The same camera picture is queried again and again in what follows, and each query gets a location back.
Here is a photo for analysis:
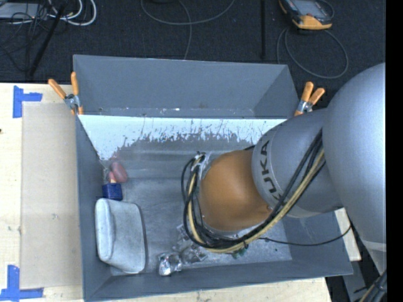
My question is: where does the pale flat board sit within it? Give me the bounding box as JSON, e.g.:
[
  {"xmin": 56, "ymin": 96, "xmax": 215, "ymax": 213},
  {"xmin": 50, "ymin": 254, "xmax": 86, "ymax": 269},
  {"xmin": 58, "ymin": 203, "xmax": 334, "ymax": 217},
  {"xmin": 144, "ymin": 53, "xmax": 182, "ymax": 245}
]
[{"xmin": 19, "ymin": 101, "xmax": 84, "ymax": 291}]

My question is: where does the grey metal bin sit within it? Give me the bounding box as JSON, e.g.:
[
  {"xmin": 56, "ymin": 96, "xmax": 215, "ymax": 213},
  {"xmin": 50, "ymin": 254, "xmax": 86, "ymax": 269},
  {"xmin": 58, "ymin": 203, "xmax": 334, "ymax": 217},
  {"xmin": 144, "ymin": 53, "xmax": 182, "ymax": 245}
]
[{"xmin": 72, "ymin": 54, "xmax": 355, "ymax": 302}]

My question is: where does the clear glass thing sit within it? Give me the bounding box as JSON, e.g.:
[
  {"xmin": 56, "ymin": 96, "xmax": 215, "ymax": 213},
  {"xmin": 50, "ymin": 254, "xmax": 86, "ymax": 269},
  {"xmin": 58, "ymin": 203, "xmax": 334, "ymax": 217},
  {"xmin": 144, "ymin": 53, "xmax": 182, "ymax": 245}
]
[{"xmin": 157, "ymin": 252, "xmax": 184, "ymax": 277}]

